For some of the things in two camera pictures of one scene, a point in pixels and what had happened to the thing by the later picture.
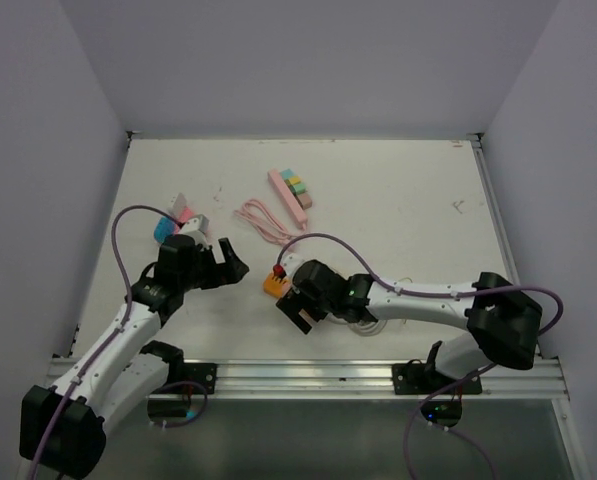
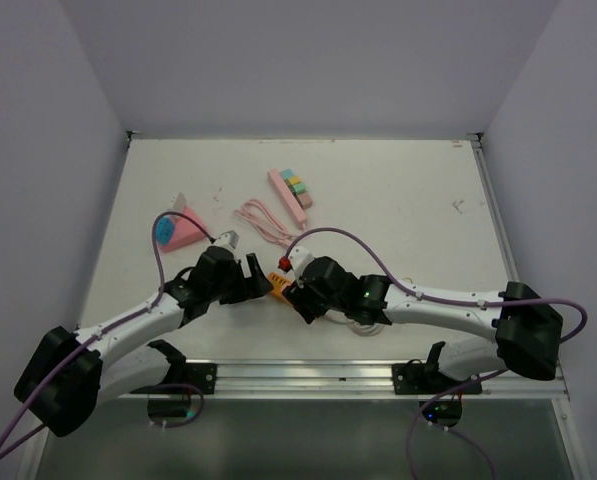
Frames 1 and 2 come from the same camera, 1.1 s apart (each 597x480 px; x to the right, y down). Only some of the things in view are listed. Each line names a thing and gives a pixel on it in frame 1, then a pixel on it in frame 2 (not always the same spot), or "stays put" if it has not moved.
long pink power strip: (289, 196) stays put
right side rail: (498, 208) stays put
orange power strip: (275, 286) stays put
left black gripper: (225, 272) to (257, 284)
